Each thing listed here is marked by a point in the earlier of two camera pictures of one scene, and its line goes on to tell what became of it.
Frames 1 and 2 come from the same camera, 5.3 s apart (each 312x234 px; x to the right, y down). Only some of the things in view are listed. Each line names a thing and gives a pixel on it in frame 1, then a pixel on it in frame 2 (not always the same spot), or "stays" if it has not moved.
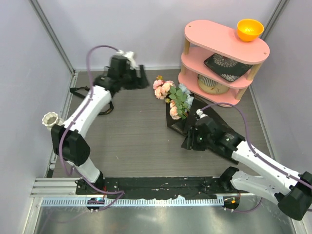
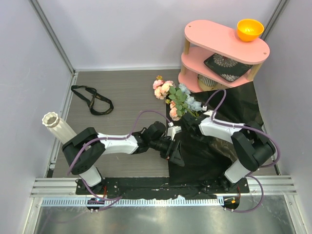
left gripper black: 139,82 -> 176,157
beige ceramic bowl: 210,86 stays
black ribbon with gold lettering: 72,89 stays
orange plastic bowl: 249,30 stays
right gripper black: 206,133 -> 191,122
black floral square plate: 229,69 stays
